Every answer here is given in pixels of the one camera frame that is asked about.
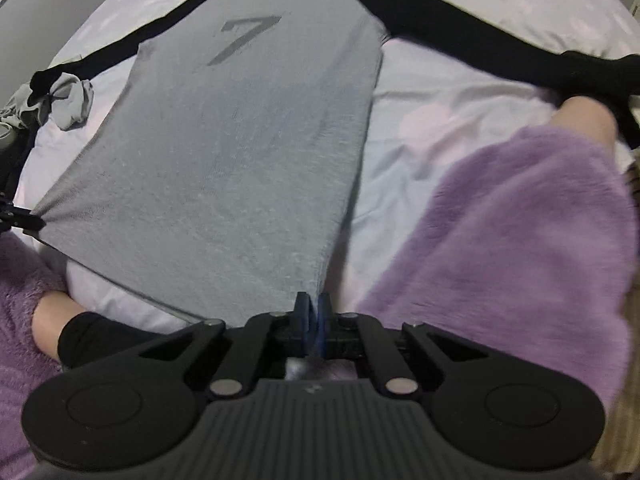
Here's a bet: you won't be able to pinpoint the person's right leg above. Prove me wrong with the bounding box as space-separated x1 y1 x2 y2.
550 95 618 146

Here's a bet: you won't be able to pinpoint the grey shirt with black sleeves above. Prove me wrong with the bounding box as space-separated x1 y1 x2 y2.
30 0 568 323

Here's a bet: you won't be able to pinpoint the black sock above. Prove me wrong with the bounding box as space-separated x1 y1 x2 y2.
57 311 201 368
562 51 640 111

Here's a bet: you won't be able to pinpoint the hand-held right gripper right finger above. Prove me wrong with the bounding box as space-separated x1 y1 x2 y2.
315 292 488 398

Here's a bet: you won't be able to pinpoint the purple fluffy pants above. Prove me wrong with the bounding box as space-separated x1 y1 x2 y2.
0 125 638 480

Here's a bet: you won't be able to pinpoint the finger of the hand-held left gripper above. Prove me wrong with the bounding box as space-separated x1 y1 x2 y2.
0 200 45 235

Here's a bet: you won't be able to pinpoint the person's left leg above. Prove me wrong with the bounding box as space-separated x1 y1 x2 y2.
32 292 83 361

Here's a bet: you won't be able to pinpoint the person's leg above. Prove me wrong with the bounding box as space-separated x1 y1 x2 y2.
550 95 618 146
32 292 83 361

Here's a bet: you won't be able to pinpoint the light grey garment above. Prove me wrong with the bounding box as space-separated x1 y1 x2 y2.
0 72 96 151

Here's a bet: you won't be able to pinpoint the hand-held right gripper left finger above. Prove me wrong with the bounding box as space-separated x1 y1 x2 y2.
137 291 315 398

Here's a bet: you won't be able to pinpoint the polka dot bed sheet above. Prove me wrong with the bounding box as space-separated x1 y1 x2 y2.
0 0 640 331

